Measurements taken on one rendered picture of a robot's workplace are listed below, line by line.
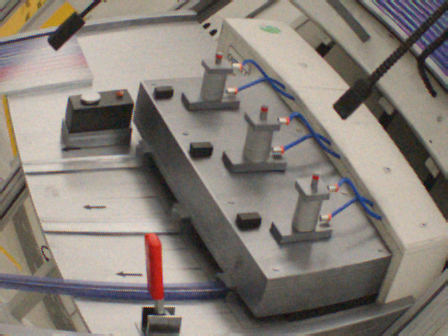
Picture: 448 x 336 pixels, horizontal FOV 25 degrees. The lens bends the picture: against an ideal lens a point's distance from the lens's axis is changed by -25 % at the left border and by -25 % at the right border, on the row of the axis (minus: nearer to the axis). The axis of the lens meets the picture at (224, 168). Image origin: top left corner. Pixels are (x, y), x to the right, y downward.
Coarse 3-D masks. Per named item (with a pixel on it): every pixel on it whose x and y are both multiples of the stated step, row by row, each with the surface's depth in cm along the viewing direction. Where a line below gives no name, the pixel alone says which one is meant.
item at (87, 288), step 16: (16, 288) 94; (32, 288) 95; (48, 288) 96; (64, 288) 96; (80, 288) 97; (96, 288) 98; (112, 288) 98; (128, 288) 99; (144, 288) 100; (176, 288) 101; (192, 288) 101; (208, 288) 102; (224, 288) 102
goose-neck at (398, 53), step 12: (444, 12) 99; (420, 24) 100; (420, 36) 100; (396, 48) 100; (408, 48) 100; (384, 60) 100; (396, 60) 100; (372, 72) 101; (384, 72) 100; (372, 84) 101
